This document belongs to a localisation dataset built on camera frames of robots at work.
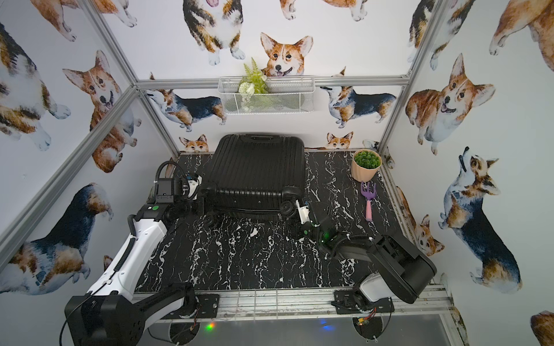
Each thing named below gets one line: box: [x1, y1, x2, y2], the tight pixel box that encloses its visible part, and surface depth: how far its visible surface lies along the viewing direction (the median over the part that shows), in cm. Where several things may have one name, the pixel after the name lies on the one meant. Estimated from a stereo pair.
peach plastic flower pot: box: [351, 149, 383, 183], surface depth 105 cm
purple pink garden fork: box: [360, 180, 377, 222], surface depth 106 cm
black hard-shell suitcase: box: [201, 134, 306, 217], surface depth 89 cm
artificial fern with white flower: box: [238, 56, 270, 113], surface depth 85 cm
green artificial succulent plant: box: [354, 150, 382, 170], surface depth 105 cm
